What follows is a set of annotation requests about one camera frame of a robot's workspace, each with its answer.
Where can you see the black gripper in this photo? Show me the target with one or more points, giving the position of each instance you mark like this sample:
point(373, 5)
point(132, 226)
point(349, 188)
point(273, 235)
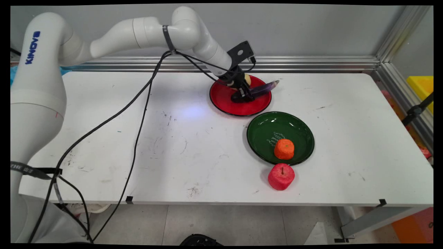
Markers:
point(232, 80)

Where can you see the purple toy eggplant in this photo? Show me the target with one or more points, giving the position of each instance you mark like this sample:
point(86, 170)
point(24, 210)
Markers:
point(264, 88)

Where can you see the grey robot base cover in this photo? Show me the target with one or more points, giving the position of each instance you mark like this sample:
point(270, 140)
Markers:
point(52, 224)

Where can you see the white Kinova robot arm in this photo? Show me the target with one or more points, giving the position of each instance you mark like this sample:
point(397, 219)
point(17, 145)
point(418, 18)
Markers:
point(121, 34)

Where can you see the red round plate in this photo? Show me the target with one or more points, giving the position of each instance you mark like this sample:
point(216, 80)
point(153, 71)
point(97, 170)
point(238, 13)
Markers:
point(242, 109)

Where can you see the yellow toy potato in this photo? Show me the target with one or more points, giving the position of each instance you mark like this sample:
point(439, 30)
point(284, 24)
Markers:
point(247, 79)

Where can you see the dark green round plate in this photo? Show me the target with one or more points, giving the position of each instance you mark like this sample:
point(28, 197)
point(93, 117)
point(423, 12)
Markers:
point(297, 128)

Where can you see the orange toy tangerine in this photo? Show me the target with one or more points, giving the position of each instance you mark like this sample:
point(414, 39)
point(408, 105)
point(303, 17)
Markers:
point(284, 149)

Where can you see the red toy apple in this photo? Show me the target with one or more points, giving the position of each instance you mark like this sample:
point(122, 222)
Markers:
point(281, 177)

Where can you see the black round object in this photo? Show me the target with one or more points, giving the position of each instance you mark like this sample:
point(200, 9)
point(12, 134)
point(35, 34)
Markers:
point(200, 240)

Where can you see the small black table clip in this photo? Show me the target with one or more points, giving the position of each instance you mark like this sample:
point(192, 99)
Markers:
point(382, 202)
point(129, 200)

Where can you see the black stand rod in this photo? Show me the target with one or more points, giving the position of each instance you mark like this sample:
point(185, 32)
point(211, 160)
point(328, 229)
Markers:
point(415, 111)

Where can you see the yellow plastic box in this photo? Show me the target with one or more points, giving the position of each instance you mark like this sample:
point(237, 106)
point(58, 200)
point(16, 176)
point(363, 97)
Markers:
point(422, 88)

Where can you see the grey metal table leg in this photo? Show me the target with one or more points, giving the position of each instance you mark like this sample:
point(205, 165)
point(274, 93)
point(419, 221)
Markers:
point(377, 219)

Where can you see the white cloth under table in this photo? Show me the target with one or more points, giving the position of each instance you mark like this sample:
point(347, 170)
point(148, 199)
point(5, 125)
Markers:
point(97, 207)

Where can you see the small red toy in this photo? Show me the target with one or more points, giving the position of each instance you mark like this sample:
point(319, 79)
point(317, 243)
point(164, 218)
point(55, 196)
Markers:
point(425, 152)

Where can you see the orange box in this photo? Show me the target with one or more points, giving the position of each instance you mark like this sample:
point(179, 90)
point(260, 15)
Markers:
point(415, 228)

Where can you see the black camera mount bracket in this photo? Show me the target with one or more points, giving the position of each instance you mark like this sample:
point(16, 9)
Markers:
point(242, 53)

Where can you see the long horizontal aluminium rail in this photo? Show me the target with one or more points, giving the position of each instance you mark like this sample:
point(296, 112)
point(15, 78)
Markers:
point(311, 64)

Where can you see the slanted aluminium frame rail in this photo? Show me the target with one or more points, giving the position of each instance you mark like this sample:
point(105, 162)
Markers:
point(398, 69)

